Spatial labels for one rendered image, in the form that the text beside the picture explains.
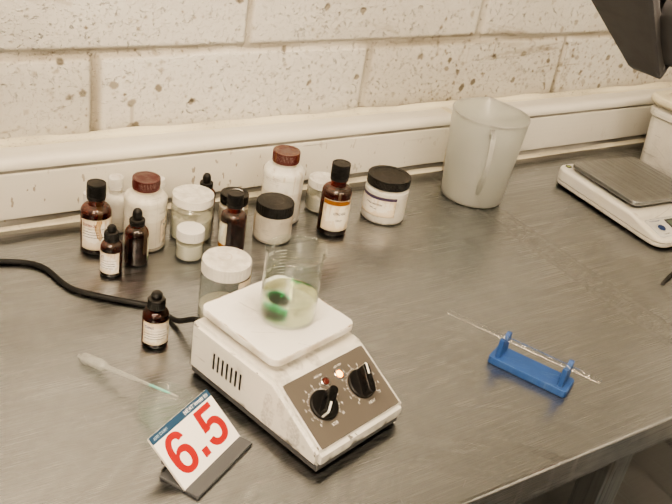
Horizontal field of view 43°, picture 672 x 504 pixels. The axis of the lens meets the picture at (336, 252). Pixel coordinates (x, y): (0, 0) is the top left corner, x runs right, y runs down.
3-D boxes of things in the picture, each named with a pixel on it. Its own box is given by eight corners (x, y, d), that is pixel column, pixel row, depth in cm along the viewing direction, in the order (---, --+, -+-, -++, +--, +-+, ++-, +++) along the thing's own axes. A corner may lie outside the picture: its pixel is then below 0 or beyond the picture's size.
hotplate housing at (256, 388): (400, 422, 91) (415, 363, 87) (315, 477, 82) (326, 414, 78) (262, 322, 103) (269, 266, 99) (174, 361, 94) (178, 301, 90)
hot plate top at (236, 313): (356, 329, 91) (357, 322, 91) (274, 370, 83) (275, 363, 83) (280, 278, 98) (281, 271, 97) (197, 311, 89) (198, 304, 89)
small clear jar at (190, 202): (163, 228, 119) (165, 186, 116) (201, 222, 122) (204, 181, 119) (178, 248, 115) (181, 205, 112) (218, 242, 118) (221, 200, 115)
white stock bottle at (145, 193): (137, 257, 112) (140, 190, 107) (114, 239, 115) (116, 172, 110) (172, 247, 115) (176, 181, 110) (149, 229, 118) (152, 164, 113)
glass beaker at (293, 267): (279, 342, 86) (289, 271, 82) (244, 310, 90) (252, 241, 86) (332, 324, 90) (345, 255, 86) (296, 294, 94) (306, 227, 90)
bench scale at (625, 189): (655, 253, 136) (666, 227, 134) (550, 182, 155) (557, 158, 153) (732, 239, 145) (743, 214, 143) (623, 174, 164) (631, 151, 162)
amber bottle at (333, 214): (312, 223, 127) (322, 156, 122) (339, 222, 129) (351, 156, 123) (321, 237, 124) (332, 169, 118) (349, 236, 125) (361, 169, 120)
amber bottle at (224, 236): (245, 245, 119) (251, 189, 114) (241, 258, 115) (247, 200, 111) (219, 241, 118) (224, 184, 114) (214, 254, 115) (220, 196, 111)
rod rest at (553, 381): (573, 385, 102) (581, 361, 100) (563, 399, 99) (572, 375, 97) (497, 349, 106) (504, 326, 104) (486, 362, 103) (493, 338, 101)
